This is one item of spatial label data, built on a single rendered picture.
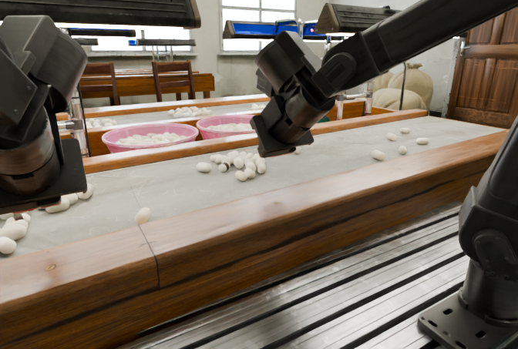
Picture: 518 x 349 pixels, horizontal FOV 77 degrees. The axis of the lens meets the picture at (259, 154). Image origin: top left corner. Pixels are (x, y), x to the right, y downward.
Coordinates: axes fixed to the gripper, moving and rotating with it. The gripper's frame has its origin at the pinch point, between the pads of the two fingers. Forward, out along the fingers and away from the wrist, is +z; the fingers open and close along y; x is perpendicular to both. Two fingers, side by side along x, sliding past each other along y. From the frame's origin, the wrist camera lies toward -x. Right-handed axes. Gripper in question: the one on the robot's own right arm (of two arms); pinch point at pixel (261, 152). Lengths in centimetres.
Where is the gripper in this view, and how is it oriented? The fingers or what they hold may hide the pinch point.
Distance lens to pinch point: 62.0
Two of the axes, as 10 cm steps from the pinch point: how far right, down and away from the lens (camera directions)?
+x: 3.4, 8.9, -2.9
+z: -4.0, 4.2, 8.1
